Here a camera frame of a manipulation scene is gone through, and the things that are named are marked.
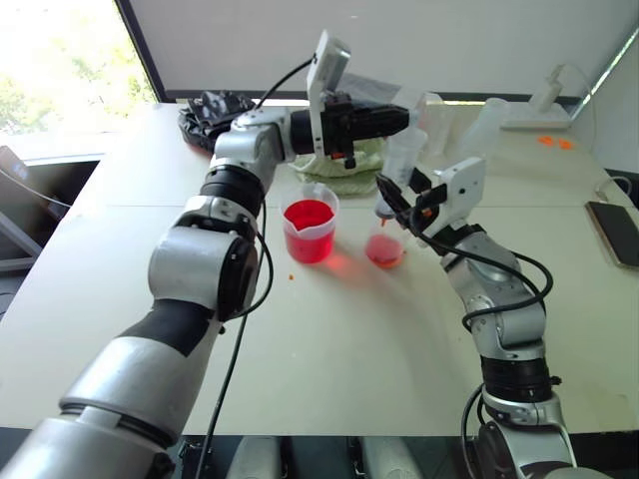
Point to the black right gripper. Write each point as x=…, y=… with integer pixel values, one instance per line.
x=434, y=197

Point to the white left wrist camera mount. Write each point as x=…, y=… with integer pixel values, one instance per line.
x=327, y=60

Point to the clear plastic bottle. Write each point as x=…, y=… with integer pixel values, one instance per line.
x=399, y=159

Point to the grey rounded shape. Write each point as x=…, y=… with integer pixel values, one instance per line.
x=257, y=459
x=389, y=459

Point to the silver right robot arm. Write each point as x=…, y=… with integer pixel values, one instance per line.
x=509, y=319

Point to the large cup with red liquid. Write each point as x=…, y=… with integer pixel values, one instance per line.
x=309, y=239

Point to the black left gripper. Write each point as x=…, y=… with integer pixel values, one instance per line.
x=339, y=125

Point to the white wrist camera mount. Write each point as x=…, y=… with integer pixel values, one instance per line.
x=464, y=189
x=327, y=60

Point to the smartphone with tan edge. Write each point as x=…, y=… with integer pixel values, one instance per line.
x=616, y=229

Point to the white stand device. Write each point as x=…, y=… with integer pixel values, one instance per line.
x=539, y=120

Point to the small clear measuring cup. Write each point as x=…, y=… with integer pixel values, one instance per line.
x=384, y=249

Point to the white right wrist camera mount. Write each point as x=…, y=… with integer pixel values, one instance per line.
x=464, y=189

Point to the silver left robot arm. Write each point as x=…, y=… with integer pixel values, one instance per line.
x=199, y=259

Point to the black crumpled bag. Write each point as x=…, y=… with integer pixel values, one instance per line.
x=214, y=107

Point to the small orange cap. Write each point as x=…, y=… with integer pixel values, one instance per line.
x=565, y=144
x=545, y=141

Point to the clear plastic container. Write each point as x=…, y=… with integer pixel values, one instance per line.
x=484, y=130

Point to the green terry towel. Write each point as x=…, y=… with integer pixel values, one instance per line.
x=319, y=169

